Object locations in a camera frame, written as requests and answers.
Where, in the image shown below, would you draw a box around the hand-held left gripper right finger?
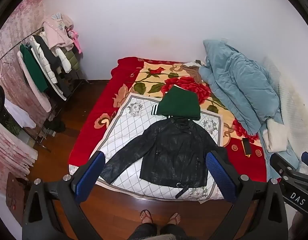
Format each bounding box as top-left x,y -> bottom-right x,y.
205,150 -> 288,240

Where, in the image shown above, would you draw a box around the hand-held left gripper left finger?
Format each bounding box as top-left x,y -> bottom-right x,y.
22,151 -> 106,240

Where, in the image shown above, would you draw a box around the black leather jacket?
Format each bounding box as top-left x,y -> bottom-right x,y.
99,117 -> 228,200

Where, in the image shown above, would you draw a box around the metal clothes rack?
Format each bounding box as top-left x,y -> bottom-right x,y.
19,27 -> 89,153

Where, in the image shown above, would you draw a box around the white fluffy cloth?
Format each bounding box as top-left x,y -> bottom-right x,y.
265,117 -> 290,153

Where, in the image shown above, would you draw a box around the black phone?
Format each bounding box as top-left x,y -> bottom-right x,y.
242,137 -> 253,157

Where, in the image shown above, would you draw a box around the person's right foot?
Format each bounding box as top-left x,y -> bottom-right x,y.
168,212 -> 181,225

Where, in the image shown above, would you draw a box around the person's foot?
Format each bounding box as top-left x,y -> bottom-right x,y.
140,209 -> 154,224
168,212 -> 181,225

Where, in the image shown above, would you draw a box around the black shoes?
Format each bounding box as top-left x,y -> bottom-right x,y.
44,119 -> 67,133

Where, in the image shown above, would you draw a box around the white diamond-pattern blanket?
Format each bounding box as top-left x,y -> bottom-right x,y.
69,94 -> 224,204

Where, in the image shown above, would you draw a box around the person's left foot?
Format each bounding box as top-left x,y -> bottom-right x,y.
140,209 -> 154,224

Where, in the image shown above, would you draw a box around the brown bag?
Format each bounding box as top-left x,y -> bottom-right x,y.
6,172 -> 32,227

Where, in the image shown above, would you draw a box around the person's dark pants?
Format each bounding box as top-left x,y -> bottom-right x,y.
128,222 -> 188,240

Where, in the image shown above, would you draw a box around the folded green garment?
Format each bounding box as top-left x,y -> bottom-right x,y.
150,84 -> 201,121

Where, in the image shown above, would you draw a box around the light blue quilt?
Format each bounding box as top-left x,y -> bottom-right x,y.
199,39 -> 301,183

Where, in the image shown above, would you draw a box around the pink fleece coat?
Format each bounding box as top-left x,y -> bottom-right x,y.
17,51 -> 52,113

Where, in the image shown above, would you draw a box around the black coat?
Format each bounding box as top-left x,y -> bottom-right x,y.
34,35 -> 74,100

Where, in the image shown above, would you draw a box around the brown garment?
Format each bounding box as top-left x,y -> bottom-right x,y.
181,64 -> 207,84

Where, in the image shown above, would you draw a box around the red floral blanket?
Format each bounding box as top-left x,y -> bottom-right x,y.
69,57 -> 268,183

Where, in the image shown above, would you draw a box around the olive puffer jacket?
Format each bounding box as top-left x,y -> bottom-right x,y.
65,49 -> 81,73

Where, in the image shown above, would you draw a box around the white puffer jacket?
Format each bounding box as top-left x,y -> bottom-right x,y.
30,35 -> 72,84

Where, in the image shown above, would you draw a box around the green coat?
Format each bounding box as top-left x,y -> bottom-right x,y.
19,44 -> 49,93

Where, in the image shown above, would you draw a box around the bright pink garment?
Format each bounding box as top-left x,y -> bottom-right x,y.
70,29 -> 83,54

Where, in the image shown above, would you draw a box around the pink floral curtain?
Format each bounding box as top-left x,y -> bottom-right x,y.
0,0 -> 53,178

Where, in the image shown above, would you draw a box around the light pink coat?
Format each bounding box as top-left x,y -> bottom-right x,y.
41,15 -> 74,52

